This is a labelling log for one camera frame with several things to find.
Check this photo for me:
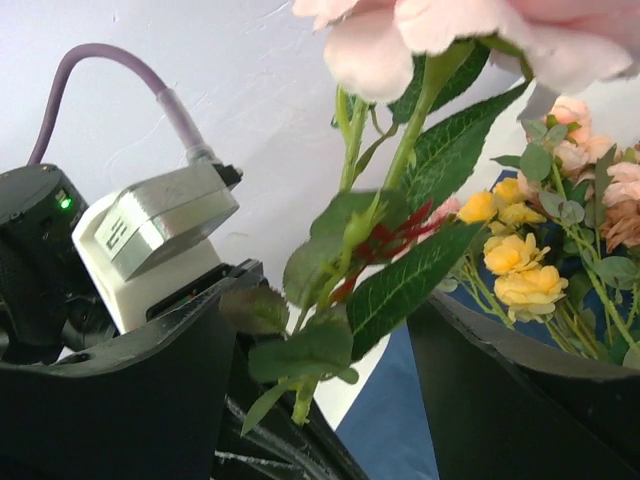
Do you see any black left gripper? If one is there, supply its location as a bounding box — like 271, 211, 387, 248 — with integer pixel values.
1, 164, 118, 363

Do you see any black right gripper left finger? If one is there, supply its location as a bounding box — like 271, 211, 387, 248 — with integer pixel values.
1, 260, 263, 479

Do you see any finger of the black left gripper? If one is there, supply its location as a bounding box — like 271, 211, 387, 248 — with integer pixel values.
214, 259, 371, 480

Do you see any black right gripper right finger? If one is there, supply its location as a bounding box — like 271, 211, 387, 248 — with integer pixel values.
408, 293, 639, 479

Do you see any blue wrapping paper sheet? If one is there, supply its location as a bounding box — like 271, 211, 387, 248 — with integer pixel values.
334, 169, 640, 480

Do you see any mixed flower bunch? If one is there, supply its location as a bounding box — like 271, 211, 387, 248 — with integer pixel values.
441, 97, 639, 369

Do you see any pink rose stem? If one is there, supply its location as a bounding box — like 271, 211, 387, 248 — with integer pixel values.
220, 1, 639, 432

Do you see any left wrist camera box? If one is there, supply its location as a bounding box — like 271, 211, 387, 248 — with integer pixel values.
72, 162, 242, 334

